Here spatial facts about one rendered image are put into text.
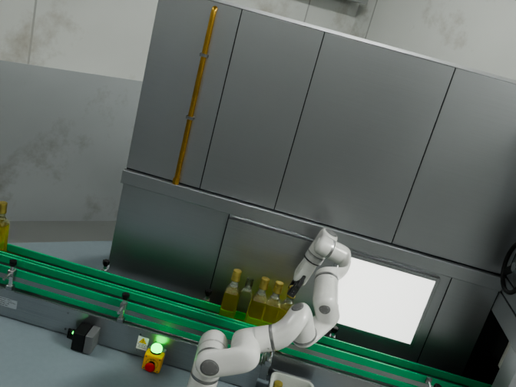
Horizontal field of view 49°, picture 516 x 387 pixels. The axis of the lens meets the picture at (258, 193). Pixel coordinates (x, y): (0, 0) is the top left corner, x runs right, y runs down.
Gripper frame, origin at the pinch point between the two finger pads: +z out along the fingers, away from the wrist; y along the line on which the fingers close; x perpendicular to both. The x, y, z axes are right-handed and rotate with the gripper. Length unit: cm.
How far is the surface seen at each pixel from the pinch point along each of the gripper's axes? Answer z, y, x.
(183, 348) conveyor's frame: 38.7, 15.6, -26.1
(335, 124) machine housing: -63, -15, -19
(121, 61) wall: 16, -250, -171
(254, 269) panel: 6.4, -12.0, -15.9
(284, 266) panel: -1.6, -12.1, -6.0
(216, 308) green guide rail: 26.6, -3.2, -21.8
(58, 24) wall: 8, -216, -215
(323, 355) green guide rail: 17.2, 3.6, 24.9
